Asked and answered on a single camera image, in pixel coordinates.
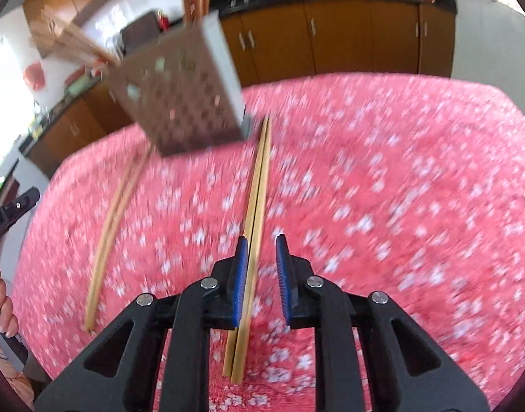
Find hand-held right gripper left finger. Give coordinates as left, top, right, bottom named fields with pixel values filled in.
left=35, top=235, right=250, bottom=412

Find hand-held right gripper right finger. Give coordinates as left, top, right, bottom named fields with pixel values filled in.
left=275, top=234, right=491, bottom=412

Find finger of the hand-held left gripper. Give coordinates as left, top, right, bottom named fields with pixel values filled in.
left=0, top=188, right=41, bottom=226

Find pale green perforated chopstick holder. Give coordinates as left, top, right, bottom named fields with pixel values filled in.
left=105, top=12, right=252, bottom=157

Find person's left hand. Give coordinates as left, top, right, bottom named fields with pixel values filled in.
left=0, top=266, right=20, bottom=337

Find hanging red plastic bag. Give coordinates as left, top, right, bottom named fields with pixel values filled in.
left=24, top=61, right=46, bottom=91

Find red floral tablecloth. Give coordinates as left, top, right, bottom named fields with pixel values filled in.
left=11, top=71, right=525, bottom=412

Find dark wooden cutting board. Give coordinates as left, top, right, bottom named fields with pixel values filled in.
left=120, top=11, right=160, bottom=50

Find wooden lower kitchen cabinets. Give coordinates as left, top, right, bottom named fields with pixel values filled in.
left=24, top=0, right=456, bottom=179

